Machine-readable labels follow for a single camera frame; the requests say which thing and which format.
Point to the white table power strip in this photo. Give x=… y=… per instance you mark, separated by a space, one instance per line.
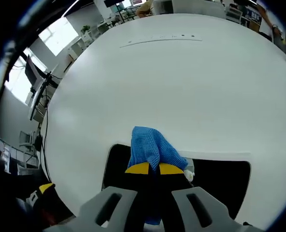
x=162 y=39

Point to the green potted plant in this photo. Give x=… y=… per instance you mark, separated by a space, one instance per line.
x=85 y=29

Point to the computer monitor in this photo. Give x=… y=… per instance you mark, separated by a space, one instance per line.
x=32 y=71

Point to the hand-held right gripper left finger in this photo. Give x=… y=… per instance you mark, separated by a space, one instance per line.
x=104 y=205

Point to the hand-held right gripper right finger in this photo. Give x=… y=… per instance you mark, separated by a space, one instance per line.
x=200 y=207

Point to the blue cleaning cloth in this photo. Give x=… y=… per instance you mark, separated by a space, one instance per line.
x=147 y=145

